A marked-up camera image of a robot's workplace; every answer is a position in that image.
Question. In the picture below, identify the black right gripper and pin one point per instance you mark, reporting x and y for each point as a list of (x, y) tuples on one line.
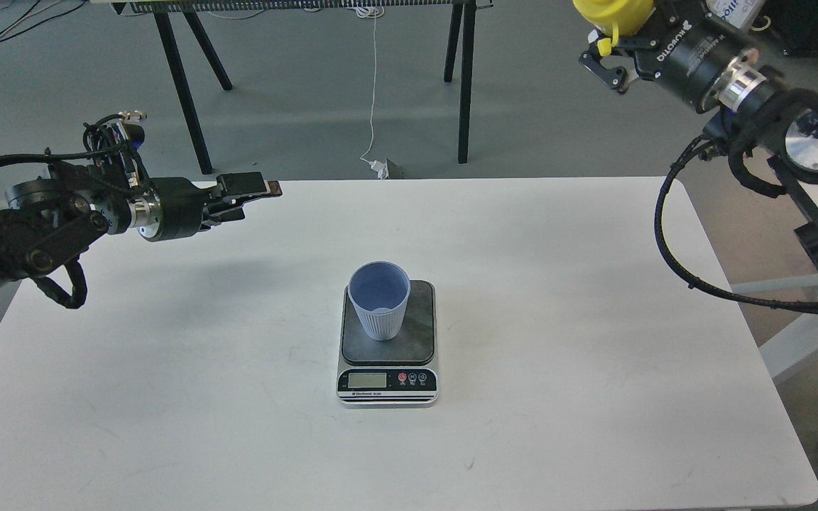
[(683, 47)]

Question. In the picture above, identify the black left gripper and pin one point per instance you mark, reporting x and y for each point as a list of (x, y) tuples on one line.
[(175, 208)]

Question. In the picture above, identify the yellow squeeze bottle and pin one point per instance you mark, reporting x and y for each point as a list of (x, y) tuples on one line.
[(615, 20)]

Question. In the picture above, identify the blue plastic cup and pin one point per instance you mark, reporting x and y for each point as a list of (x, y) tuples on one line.
[(379, 292)]

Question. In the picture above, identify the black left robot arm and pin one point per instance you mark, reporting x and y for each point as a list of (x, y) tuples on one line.
[(105, 190)]

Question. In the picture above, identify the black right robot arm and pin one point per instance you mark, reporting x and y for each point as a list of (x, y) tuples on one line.
[(767, 131)]

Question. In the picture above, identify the digital kitchen scale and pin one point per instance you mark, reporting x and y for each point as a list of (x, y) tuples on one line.
[(399, 372)]

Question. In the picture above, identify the white cardboard box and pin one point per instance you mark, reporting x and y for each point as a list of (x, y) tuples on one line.
[(739, 13)]

